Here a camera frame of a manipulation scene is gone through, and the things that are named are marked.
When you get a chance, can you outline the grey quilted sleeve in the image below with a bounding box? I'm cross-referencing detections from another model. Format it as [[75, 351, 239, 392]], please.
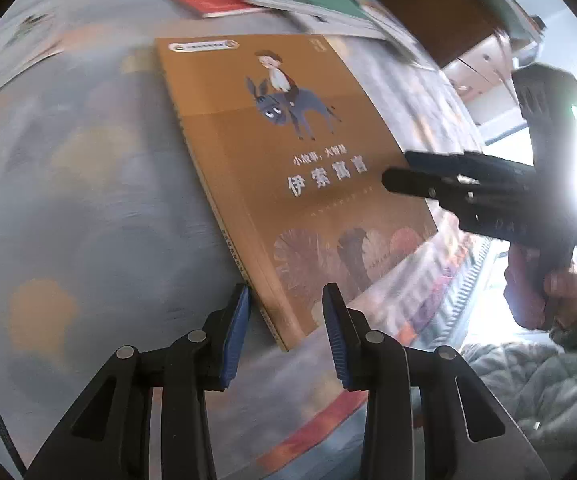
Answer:
[[460, 274, 577, 480]]

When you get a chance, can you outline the white back-cover book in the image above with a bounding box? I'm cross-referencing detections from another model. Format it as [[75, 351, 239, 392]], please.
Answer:
[[287, 8, 395, 44]]

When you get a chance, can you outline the grey mythology storybook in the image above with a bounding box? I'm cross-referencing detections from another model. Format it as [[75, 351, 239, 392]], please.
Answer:
[[0, 6, 64, 89]]

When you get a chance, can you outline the brown wooden side cabinet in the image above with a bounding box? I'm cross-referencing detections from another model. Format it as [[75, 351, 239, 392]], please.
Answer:
[[373, 0, 510, 68]]

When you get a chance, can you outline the patterned ginkgo tablecloth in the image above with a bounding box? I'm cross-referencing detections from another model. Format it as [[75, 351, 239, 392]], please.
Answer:
[[0, 0, 485, 479]]

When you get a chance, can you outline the white wisdom stories book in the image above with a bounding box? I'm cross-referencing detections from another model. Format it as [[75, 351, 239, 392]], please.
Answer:
[[337, 0, 437, 72]]

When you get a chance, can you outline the orange fables book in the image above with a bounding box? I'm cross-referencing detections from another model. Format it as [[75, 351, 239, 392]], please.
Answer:
[[156, 35, 436, 350]]

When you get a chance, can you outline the person right hand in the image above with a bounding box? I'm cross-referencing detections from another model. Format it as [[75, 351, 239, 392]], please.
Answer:
[[503, 244, 577, 330]]

